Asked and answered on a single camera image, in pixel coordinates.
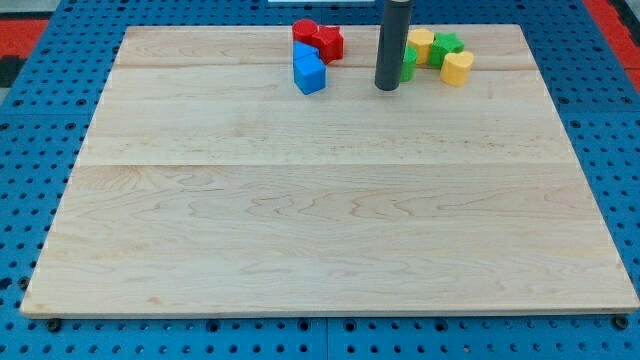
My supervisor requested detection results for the light wooden board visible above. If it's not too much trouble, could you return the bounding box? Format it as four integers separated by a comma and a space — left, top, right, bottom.
21, 24, 639, 319

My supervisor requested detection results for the blue cube block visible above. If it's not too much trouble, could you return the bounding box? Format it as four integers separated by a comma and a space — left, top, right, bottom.
293, 55, 326, 95

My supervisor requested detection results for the red star block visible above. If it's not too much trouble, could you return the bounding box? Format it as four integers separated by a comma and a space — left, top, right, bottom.
311, 25, 344, 64

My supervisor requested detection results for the green cylinder block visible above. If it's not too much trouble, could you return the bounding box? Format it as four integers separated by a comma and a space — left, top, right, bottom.
400, 45, 418, 82

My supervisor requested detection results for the red cylinder block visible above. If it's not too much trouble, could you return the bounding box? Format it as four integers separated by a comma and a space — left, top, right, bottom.
291, 19, 319, 44

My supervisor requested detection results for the yellow hexagon block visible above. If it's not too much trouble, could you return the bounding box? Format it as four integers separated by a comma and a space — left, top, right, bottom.
407, 28, 435, 65

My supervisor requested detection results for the yellow heart block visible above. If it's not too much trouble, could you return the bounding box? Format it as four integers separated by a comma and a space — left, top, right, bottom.
440, 51, 475, 87

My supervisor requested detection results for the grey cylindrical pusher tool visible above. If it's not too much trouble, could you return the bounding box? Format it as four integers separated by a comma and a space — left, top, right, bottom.
374, 0, 414, 91

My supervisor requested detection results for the green star block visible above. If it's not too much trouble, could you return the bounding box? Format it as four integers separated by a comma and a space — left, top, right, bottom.
427, 33, 465, 68

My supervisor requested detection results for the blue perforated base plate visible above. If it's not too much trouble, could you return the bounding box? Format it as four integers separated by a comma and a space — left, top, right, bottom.
1, 0, 639, 359

